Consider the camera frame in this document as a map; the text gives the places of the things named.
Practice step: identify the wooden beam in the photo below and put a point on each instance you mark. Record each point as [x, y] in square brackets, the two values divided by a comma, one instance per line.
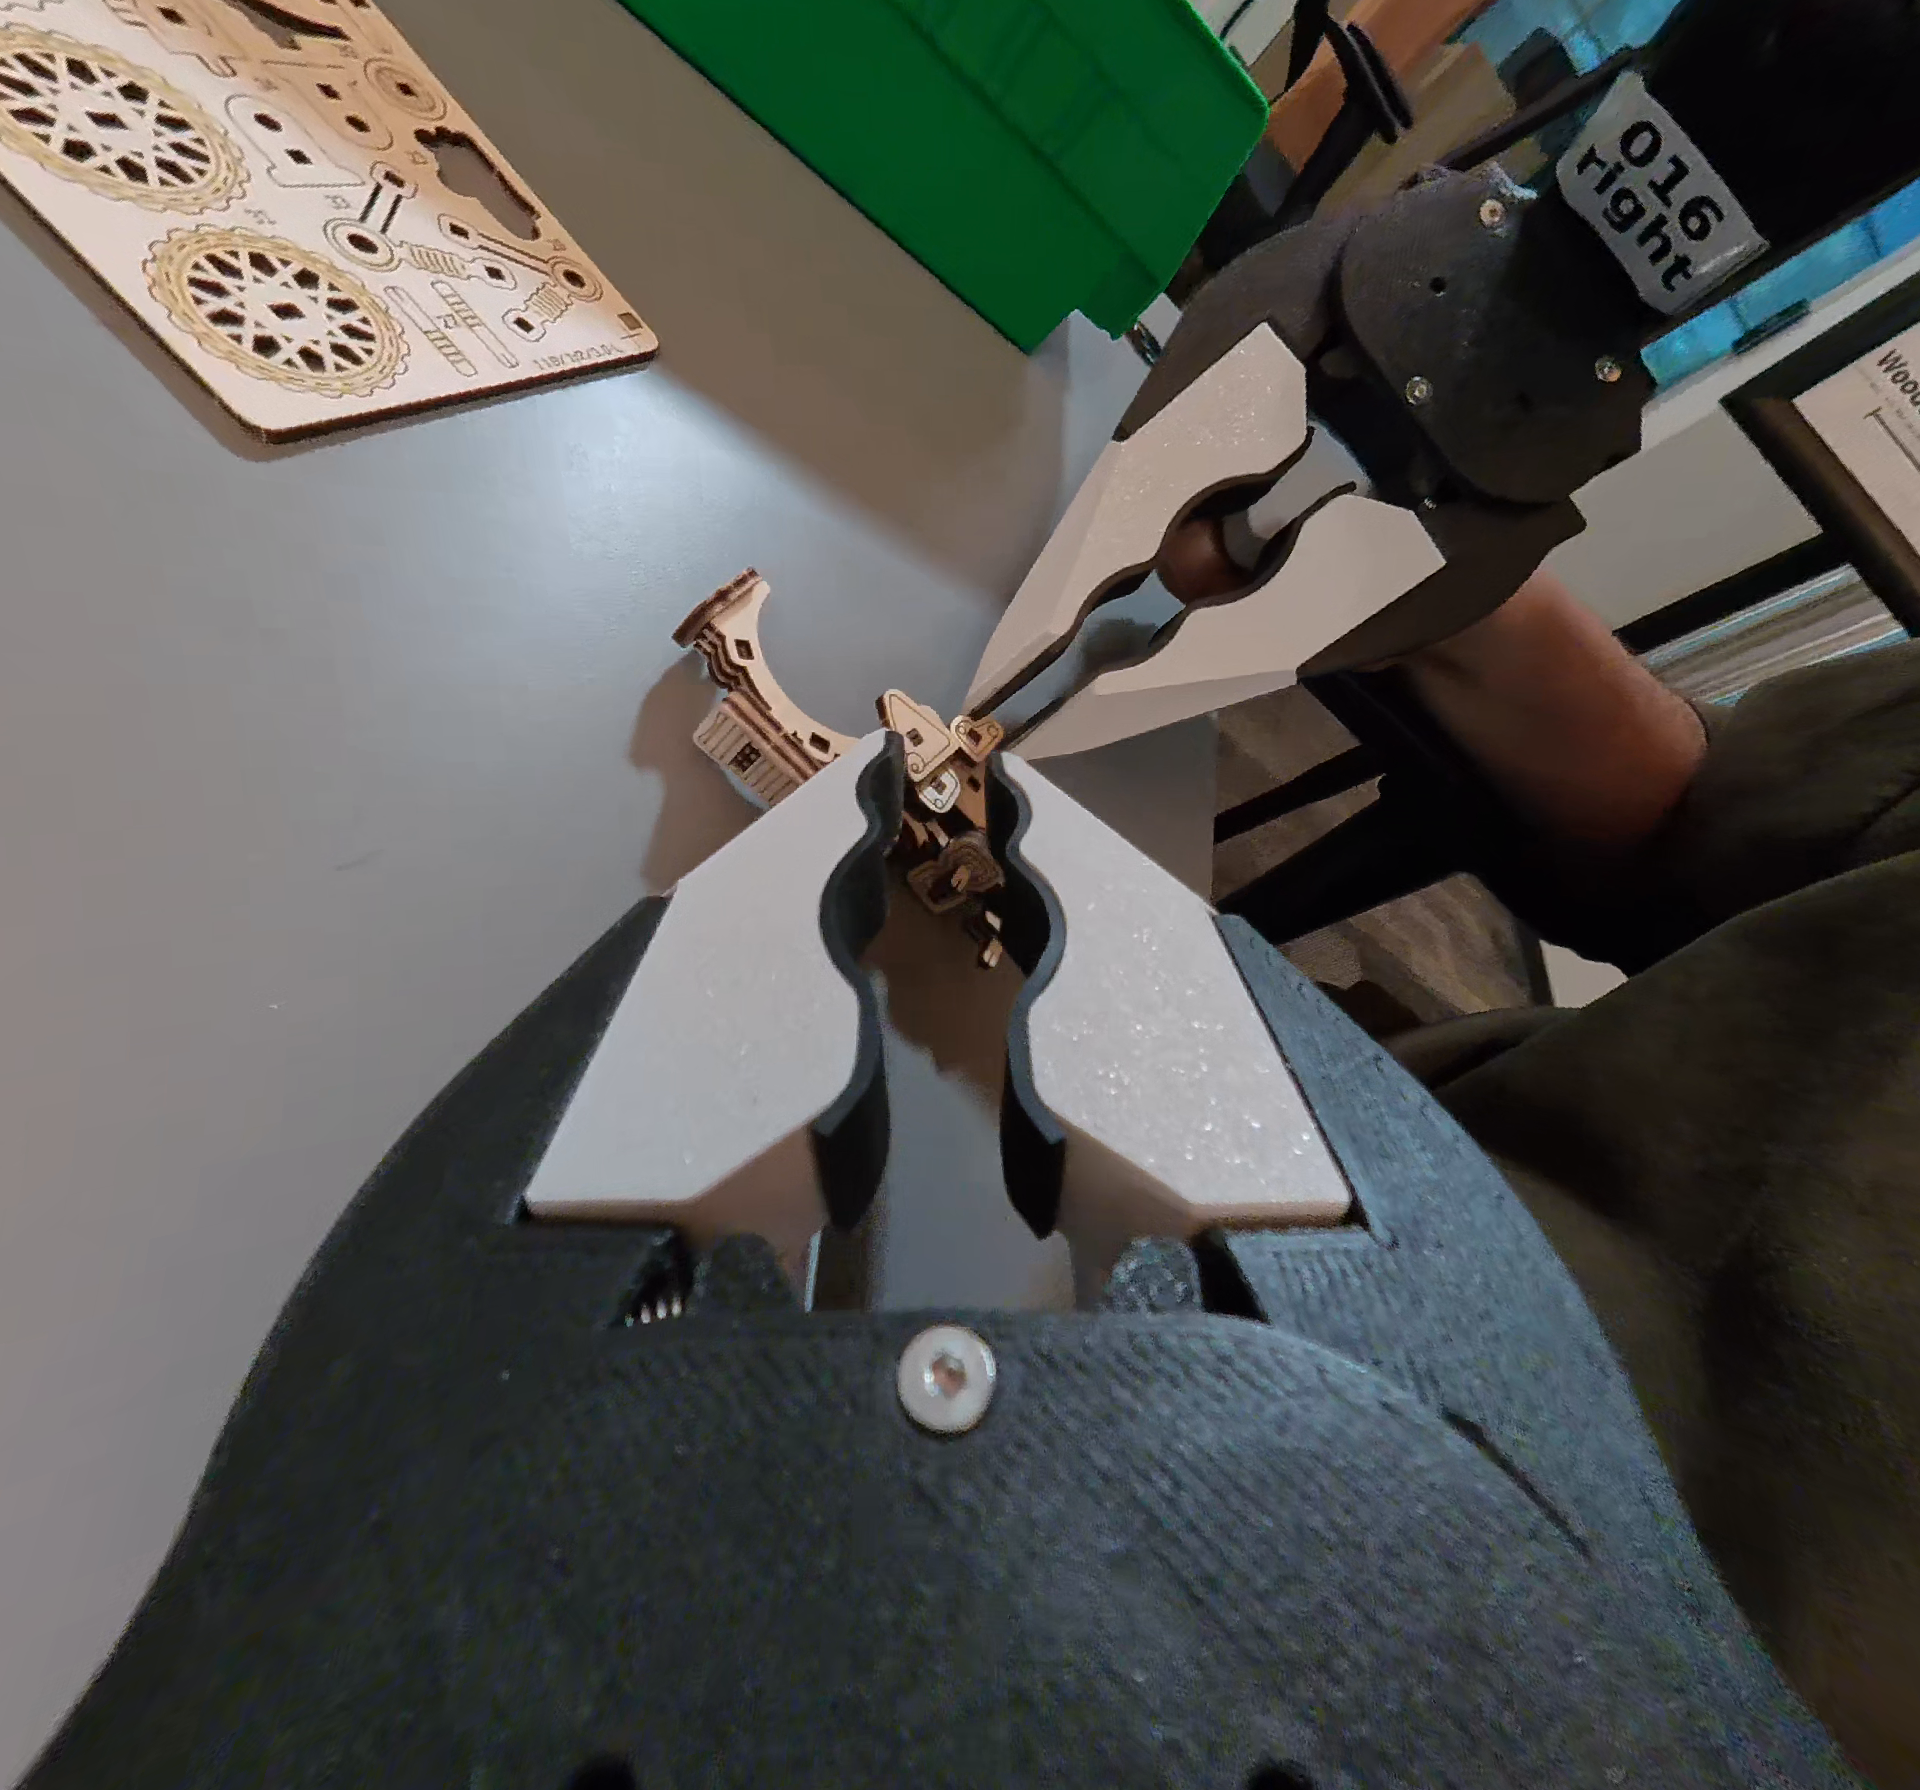
[1427, 5]

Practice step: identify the person's right hand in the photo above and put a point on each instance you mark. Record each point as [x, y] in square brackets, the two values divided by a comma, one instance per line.
[1200, 563]

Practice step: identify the wooden parts sheet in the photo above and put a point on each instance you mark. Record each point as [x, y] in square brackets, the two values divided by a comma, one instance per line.
[598, 347]

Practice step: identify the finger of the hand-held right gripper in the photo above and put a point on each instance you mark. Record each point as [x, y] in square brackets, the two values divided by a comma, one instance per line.
[1304, 605]
[1184, 440]

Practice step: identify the framed marker sign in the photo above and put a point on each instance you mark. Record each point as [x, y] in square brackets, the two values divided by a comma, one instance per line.
[1859, 455]

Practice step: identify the person's right forearm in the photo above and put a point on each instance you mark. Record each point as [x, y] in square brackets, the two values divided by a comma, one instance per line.
[1542, 771]

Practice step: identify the wooden model assembly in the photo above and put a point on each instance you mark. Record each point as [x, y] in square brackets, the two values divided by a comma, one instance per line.
[751, 750]

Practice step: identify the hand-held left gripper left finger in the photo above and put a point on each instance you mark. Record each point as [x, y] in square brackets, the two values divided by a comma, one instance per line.
[704, 1040]

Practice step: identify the olive green shirt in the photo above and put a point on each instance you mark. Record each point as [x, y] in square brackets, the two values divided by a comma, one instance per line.
[1727, 1143]

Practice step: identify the green plastic bin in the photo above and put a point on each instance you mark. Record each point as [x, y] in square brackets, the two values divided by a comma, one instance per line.
[904, 63]

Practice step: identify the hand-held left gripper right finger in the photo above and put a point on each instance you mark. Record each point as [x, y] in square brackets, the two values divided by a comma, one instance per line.
[1184, 1055]

